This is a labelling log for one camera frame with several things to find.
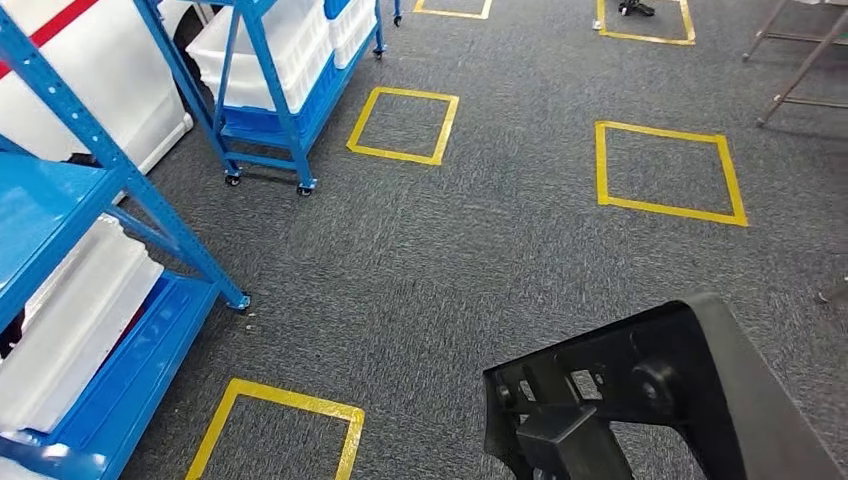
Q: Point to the black plastic plate part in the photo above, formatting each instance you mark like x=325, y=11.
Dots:
x=729, y=397

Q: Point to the blue wheeled shelf rack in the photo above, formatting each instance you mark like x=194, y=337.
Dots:
x=276, y=99

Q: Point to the large blue metal shelf rack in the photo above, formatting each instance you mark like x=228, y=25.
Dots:
x=40, y=212

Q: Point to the blue plastic bin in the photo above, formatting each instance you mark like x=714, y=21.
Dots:
x=334, y=6
x=318, y=99

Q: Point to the yellow floor tape square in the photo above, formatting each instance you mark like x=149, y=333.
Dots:
x=291, y=399

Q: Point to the white plastic bin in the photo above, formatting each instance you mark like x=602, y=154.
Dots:
x=79, y=358
x=354, y=33
x=99, y=265
x=298, y=40

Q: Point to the black floor device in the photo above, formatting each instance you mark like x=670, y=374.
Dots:
x=636, y=8

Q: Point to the white car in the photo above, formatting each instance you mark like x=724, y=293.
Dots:
x=99, y=99

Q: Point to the red barrier belt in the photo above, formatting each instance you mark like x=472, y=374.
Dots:
x=46, y=26

